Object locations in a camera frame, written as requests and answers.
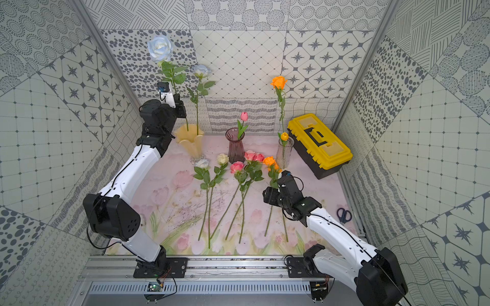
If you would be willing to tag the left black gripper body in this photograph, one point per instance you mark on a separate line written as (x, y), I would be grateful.
(178, 109)

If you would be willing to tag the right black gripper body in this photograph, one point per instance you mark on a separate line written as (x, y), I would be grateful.
(276, 199)

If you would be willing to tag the orange rose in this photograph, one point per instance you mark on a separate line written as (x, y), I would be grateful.
(285, 229)
(273, 173)
(278, 83)

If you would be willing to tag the white-blue rose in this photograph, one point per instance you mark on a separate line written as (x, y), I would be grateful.
(161, 51)
(202, 73)
(201, 168)

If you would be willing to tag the yellow tulip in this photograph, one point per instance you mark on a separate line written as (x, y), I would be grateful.
(283, 139)

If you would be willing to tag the pink tulip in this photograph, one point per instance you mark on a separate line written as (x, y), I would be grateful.
(241, 125)

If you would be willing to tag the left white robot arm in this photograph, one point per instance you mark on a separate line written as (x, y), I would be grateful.
(110, 212)

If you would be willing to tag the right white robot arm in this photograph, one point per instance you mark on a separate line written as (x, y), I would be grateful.
(375, 275)

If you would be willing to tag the yellow ruffled vase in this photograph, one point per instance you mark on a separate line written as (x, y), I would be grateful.
(190, 138)

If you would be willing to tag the pink rose pair stem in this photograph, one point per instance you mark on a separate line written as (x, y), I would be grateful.
(253, 162)

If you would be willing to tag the clear glass vase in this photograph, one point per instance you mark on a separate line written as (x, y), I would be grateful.
(284, 152)

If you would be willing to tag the yellow black toolbox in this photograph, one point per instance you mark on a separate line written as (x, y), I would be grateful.
(318, 146)

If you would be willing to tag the pink rose left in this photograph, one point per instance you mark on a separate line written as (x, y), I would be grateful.
(237, 169)

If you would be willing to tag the black scissors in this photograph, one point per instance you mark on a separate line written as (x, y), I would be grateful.
(344, 215)

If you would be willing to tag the cream white rose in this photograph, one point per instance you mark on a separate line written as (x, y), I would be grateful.
(221, 159)

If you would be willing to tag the purple glass vase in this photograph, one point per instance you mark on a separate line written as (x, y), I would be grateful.
(235, 148)

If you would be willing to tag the floral pink table mat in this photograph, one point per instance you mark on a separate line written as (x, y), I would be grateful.
(171, 205)

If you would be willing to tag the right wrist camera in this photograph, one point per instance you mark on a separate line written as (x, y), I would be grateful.
(286, 174)

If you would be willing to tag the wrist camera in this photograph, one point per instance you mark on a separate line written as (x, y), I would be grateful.
(166, 94)
(286, 174)

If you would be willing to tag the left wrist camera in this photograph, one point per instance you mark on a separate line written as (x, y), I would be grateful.
(166, 94)

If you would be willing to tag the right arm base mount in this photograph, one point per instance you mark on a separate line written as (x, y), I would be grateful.
(304, 267)

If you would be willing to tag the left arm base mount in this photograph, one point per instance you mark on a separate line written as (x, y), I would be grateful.
(160, 267)

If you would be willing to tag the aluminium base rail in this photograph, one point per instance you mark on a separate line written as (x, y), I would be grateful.
(110, 275)

